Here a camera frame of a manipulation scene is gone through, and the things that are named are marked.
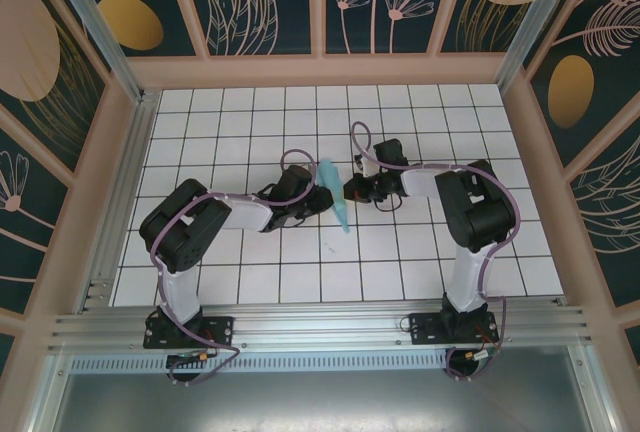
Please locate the aluminium corner post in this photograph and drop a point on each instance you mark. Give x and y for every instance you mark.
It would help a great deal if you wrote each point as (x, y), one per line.
(537, 22)
(90, 17)

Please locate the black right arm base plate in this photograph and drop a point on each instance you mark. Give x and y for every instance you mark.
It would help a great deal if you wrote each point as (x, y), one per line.
(425, 329)

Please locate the short grooved aluminium rail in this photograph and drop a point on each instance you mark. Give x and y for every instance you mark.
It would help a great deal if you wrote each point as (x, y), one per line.
(125, 192)

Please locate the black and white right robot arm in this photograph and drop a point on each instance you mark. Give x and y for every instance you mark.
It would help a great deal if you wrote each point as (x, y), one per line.
(467, 282)

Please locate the light blue paper sheet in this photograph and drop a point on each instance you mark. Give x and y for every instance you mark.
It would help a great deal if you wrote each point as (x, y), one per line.
(331, 174)

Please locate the yellow power connector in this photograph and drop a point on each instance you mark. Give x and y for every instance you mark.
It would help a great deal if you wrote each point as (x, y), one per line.
(204, 354)
(470, 354)

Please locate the long grooved aluminium rail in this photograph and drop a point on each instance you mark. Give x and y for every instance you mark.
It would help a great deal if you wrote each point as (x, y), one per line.
(325, 322)

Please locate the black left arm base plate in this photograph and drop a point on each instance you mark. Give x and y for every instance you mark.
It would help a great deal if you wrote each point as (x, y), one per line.
(220, 329)

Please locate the grey metal sheet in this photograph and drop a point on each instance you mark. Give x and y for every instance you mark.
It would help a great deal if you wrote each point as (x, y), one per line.
(325, 402)

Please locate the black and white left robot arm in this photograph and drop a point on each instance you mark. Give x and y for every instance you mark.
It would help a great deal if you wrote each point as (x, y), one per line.
(182, 297)

